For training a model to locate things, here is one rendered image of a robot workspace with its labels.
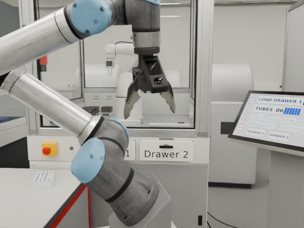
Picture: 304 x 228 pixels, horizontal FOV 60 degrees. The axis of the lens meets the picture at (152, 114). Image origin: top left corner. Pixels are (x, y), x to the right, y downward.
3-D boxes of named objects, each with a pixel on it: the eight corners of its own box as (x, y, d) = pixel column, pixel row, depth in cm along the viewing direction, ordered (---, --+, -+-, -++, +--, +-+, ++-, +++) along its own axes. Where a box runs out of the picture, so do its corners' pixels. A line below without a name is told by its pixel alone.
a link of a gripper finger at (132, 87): (134, 105, 76) (150, 80, 75) (135, 107, 75) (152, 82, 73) (121, 97, 74) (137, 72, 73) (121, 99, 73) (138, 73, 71)
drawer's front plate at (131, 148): (135, 160, 144) (135, 140, 143) (83, 159, 146) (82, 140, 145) (135, 159, 146) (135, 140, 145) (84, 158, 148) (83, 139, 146)
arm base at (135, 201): (164, 194, 71) (139, 171, 68) (126, 236, 70) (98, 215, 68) (152, 173, 86) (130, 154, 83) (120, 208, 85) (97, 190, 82)
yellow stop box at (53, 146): (54, 157, 144) (53, 144, 143) (41, 156, 144) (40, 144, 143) (58, 154, 149) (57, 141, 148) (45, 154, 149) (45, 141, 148)
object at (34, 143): (209, 163, 144) (210, 138, 142) (28, 160, 150) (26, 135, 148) (193, 130, 238) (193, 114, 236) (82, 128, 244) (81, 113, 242)
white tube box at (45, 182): (52, 187, 122) (51, 179, 122) (32, 189, 120) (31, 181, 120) (54, 178, 134) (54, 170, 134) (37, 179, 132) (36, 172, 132)
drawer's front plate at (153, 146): (192, 161, 142) (193, 141, 141) (139, 160, 144) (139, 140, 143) (192, 160, 144) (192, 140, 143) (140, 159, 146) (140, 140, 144)
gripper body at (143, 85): (156, 84, 82) (155, 44, 77) (164, 92, 74) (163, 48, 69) (131, 86, 80) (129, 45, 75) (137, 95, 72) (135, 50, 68)
